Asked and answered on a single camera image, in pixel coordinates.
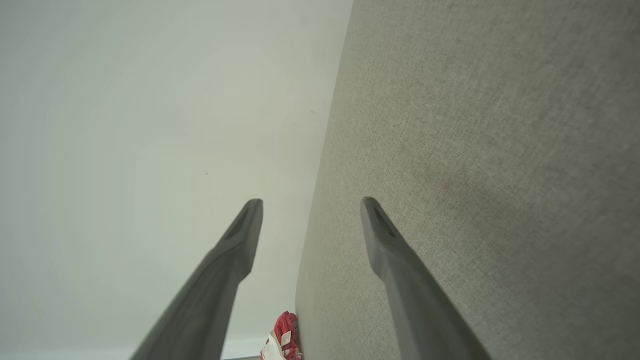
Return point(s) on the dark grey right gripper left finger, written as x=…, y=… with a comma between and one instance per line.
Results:
x=210, y=300

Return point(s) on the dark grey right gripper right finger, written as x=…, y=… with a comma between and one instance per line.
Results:
x=420, y=310

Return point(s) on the red white striped garment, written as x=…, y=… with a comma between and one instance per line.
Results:
x=286, y=325

